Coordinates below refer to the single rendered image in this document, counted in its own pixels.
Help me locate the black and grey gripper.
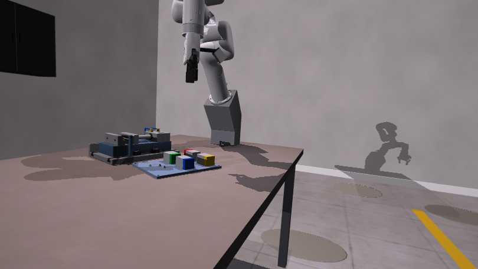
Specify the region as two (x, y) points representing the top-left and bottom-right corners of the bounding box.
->
(182, 32), (204, 83)

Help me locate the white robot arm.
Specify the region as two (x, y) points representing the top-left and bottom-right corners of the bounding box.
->
(172, 0), (234, 104)

